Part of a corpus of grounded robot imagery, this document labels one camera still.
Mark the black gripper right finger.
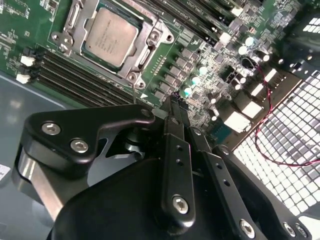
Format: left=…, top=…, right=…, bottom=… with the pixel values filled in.
left=177, top=97, right=313, bottom=240

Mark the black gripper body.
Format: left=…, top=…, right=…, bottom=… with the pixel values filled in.
left=49, top=156, right=233, bottom=240

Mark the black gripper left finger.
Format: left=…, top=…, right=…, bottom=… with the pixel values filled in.
left=11, top=91, right=198, bottom=227

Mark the wire locking lever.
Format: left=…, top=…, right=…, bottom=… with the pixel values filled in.
left=130, top=83, right=138, bottom=105

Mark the silver square CPU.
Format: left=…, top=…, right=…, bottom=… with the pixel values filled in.
left=79, top=6, right=140, bottom=69

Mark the metal socket cover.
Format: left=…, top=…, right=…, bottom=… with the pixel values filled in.
left=62, top=0, right=163, bottom=82

